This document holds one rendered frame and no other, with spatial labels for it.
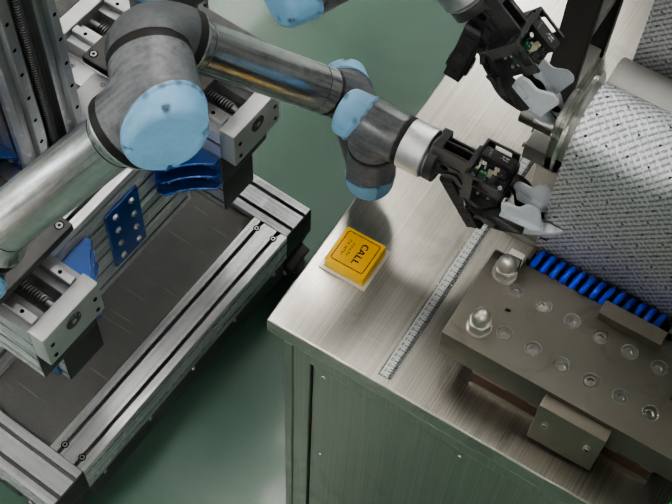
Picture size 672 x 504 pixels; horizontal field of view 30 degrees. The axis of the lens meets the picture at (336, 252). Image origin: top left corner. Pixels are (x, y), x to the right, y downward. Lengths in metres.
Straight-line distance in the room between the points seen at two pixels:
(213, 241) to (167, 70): 1.18
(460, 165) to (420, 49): 1.63
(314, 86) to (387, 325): 0.37
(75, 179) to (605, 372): 0.76
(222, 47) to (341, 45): 1.60
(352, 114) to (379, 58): 1.54
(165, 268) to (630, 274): 1.25
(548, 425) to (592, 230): 0.27
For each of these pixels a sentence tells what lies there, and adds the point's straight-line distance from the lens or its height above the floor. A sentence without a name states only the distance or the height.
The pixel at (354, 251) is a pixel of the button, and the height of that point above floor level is 0.92.
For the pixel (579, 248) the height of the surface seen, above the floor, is 1.07.
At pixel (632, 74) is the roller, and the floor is 1.23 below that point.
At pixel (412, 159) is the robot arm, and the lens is 1.77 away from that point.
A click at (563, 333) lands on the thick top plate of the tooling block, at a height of 1.03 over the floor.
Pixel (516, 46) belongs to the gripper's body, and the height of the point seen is 1.37.
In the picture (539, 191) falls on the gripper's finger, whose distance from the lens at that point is 1.77.
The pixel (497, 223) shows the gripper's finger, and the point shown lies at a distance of 1.77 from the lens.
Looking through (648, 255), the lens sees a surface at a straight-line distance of 1.74.
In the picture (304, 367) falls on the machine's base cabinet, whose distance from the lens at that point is 1.96.
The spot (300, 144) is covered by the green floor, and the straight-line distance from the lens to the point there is 3.16.
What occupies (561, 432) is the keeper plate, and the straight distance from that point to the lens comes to 1.77.
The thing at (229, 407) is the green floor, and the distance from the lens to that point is 2.81.
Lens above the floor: 2.58
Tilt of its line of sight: 60 degrees down
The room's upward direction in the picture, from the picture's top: 3 degrees clockwise
